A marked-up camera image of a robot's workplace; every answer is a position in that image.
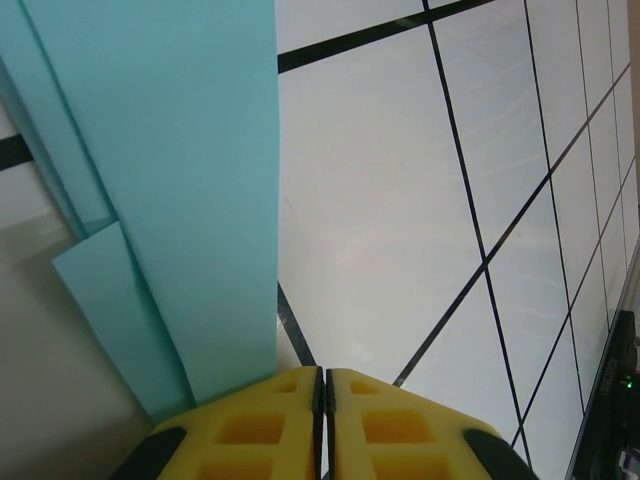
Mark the black circuit board with LED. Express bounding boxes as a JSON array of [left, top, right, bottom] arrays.
[[567, 308, 640, 480]]

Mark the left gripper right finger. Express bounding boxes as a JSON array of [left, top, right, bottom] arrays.
[[324, 367, 537, 480]]

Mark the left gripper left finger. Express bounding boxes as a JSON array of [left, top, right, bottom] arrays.
[[110, 365, 325, 480]]

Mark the light blue cloth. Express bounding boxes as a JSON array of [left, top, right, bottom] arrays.
[[0, 0, 280, 425]]

